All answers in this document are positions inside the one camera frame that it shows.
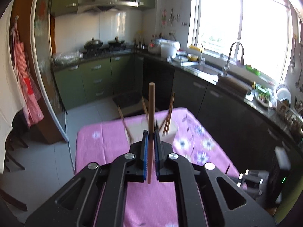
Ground sliding glass door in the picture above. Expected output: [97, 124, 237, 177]
[29, 0, 75, 170]

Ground dark lower counter cabinets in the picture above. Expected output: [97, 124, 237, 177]
[142, 54, 303, 222]

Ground green kitchen cabinets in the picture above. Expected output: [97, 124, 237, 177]
[54, 53, 143, 110]

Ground steel kitchen faucet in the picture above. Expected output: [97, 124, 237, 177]
[222, 41, 245, 76]

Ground white hanging cloth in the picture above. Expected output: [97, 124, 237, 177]
[0, 1, 25, 173]

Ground wooden chopstick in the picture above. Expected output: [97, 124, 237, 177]
[142, 97, 148, 121]
[163, 92, 175, 136]
[147, 82, 155, 184]
[118, 106, 134, 144]

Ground white rice cooker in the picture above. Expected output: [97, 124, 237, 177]
[148, 38, 180, 58]

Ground white plastic utensil holder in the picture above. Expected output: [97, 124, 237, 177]
[125, 118, 178, 144]

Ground black wok with lid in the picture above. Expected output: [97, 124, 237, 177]
[84, 37, 103, 51]

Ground red checkered apron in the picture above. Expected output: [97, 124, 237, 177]
[11, 16, 44, 128]

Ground plastic bag on counter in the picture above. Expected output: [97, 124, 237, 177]
[52, 52, 84, 65]

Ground black frying pan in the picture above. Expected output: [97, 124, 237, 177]
[107, 36, 125, 47]

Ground steel kitchen sink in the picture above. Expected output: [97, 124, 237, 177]
[181, 61, 221, 82]

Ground pink floral tablecloth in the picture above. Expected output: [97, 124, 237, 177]
[76, 108, 239, 226]

